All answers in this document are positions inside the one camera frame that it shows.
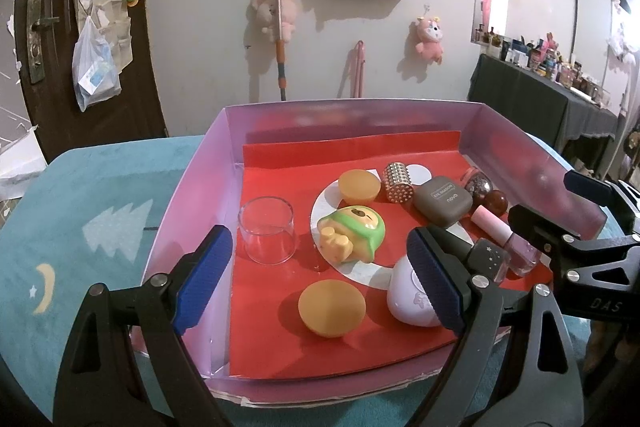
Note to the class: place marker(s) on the studded silver cylinder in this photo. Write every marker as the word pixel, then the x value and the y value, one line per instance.
pixel 397 183

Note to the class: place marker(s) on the white cabinet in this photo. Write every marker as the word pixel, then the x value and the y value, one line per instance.
pixel 592 42

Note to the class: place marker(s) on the pink cow plush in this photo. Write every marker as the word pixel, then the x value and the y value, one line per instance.
pixel 430 41

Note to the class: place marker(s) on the pink hanging stick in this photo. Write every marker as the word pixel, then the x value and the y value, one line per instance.
pixel 359 72

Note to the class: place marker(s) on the glitter bottle with red ball cap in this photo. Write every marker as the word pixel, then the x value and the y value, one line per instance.
pixel 492 202

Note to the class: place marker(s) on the clear plastic bag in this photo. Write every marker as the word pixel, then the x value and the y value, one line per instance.
pixel 95 77

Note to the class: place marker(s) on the table with dark cloth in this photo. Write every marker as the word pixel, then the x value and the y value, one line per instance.
pixel 530 102

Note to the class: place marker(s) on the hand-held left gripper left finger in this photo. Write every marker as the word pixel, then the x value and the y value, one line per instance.
pixel 205 272

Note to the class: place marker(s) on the pink nail polish bottle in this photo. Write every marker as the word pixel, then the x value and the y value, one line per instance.
pixel 520 252

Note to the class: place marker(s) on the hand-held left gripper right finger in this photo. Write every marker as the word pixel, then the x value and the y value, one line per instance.
pixel 435 277

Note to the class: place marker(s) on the black starry bottle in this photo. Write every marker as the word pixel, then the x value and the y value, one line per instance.
pixel 487 257

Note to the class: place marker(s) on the amber dome-shaped bowl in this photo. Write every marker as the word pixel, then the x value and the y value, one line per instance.
pixel 330 309
pixel 359 187

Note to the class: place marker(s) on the pink round container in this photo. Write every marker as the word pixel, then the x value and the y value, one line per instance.
pixel 405 297

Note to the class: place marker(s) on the white hanging plush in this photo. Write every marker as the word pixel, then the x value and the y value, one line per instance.
pixel 625 44

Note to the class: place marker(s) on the green hooded capybara toy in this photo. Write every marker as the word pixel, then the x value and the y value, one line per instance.
pixel 352 234

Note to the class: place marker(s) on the pink plush with mop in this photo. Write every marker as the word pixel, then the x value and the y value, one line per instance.
pixel 265 14

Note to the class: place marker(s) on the grey eyeshadow case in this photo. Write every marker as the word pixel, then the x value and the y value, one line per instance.
pixel 442 202

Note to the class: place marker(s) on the clear glass cup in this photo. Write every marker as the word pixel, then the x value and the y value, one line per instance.
pixel 266 232

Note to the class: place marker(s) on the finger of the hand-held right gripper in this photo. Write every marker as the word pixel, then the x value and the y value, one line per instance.
pixel 530 222
pixel 590 187

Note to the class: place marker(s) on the pink cardboard box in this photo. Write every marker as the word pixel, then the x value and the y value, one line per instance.
pixel 200 187

